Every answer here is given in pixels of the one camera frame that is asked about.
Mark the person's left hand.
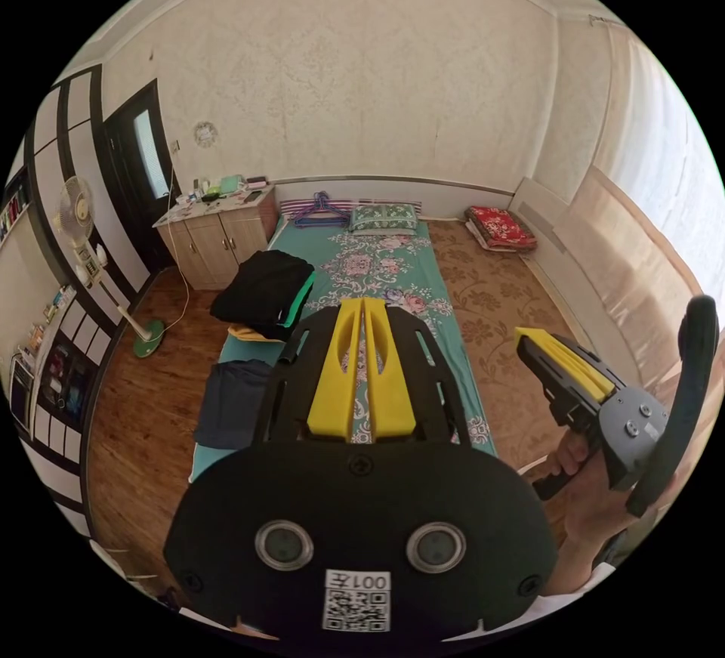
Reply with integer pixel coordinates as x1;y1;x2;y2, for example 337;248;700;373
234;615;279;641

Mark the person's right hand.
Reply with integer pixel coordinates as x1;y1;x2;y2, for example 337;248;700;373
545;430;642;564

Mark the black white wall cupboard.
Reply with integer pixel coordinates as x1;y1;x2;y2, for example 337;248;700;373
0;64;150;541

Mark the person's right forearm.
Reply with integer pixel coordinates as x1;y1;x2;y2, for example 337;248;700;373
549;527;630;598

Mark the green floral pillow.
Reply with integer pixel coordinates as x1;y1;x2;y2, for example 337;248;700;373
347;202;421;235

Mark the red floral folded blanket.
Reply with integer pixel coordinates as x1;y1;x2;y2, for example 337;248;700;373
464;205;538;255

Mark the white standing fan green base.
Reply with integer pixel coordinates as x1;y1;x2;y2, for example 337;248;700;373
51;175;167;360

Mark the cream curtain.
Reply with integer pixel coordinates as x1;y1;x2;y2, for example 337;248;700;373
586;14;725;393

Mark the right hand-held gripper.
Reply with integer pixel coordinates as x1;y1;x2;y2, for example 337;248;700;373
514;326;671;502

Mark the white power cable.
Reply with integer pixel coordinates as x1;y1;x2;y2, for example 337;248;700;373
151;163;192;333

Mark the light wooden cupboard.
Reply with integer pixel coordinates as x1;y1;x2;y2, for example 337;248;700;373
153;175;279;292

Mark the bed with teal floral sheet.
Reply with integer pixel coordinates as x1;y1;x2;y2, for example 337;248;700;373
188;199;644;484

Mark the dark door with window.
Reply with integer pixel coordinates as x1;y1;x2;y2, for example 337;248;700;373
103;78;184;269

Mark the purple clothes hanger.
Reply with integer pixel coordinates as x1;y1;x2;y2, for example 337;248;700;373
303;190;347;224

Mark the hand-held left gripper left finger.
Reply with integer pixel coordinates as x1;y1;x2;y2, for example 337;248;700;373
307;298;364;438

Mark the person's body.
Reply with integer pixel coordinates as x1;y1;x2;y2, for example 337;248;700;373
532;562;619;615

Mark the pile of clothes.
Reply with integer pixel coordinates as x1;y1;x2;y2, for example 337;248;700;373
210;249;316;343

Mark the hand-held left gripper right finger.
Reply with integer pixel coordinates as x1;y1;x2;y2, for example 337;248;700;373
363;298;415;439

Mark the blue clothes hanger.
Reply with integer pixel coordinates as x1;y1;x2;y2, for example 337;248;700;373
293;199;350;229

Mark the black gray short sleeve shirt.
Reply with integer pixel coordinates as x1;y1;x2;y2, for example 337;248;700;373
193;360;274;450

